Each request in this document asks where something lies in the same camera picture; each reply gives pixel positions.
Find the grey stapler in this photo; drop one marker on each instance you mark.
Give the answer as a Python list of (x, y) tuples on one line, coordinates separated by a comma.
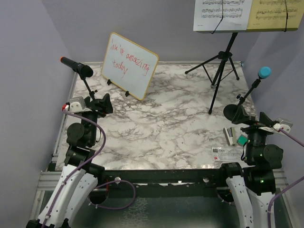
[(230, 135)]

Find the black mounting rail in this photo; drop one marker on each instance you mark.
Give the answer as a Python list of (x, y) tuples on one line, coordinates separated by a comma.
[(160, 184)]

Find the blue-headed microphone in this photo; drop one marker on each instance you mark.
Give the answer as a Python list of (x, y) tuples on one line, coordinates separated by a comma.
[(264, 72)]

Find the black tripod music stand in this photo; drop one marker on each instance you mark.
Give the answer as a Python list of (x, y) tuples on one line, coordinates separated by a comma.
[(224, 57)]

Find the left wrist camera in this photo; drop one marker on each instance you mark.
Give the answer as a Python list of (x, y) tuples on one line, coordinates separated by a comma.
[(76, 105)]

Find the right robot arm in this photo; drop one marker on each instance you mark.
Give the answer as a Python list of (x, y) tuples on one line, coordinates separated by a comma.
[(253, 187)]

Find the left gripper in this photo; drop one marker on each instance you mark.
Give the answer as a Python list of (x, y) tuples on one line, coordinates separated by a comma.
[(107, 107)]

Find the yellow-framed whiteboard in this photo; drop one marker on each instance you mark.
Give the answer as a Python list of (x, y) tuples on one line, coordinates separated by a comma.
[(129, 65)]

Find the green eraser block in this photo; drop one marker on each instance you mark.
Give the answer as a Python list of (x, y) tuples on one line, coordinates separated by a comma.
[(242, 140)]

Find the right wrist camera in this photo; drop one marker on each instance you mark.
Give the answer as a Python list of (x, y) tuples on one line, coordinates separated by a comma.
[(277, 125)]

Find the black microphone stand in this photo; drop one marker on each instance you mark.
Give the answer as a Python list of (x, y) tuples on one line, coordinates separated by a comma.
[(240, 104), (91, 92)]

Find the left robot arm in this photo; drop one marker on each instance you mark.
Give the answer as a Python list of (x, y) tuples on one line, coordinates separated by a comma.
[(79, 175)]

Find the clear ruler set packet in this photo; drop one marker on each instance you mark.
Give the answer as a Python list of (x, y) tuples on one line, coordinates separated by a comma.
[(226, 154)]

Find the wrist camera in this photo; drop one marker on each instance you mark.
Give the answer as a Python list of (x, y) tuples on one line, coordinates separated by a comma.
[(76, 105), (277, 125)]

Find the black microphone orange tip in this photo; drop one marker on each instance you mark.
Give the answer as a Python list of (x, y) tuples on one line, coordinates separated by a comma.
[(84, 71)]

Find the yellow sheet music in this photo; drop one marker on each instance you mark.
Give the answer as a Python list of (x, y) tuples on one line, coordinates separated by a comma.
[(275, 15)]

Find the white sheet music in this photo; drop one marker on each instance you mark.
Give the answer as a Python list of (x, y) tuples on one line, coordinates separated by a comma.
[(221, 15)]

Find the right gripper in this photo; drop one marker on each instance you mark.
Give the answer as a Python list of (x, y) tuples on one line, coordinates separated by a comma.
[(241, 116)]

